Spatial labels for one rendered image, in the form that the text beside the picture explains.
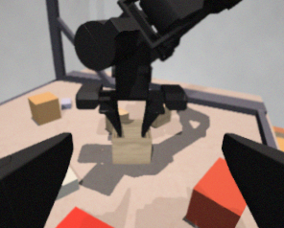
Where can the black metal overhead frame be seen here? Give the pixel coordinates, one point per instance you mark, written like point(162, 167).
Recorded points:
point(56, 26)

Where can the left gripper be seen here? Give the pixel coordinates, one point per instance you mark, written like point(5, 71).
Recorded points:
point(131, 84)

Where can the red flat block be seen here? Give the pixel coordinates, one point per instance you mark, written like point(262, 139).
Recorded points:
point(77, 218)

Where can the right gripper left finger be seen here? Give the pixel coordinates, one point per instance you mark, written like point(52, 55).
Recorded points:
point(30, 180)

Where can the orange-red cube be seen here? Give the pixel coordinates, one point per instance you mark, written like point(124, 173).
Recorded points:
point(216, 201)

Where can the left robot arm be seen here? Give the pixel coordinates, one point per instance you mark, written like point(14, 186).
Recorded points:
point(100, 44)

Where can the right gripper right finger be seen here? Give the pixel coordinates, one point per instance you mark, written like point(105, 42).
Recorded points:
point(258, 171)

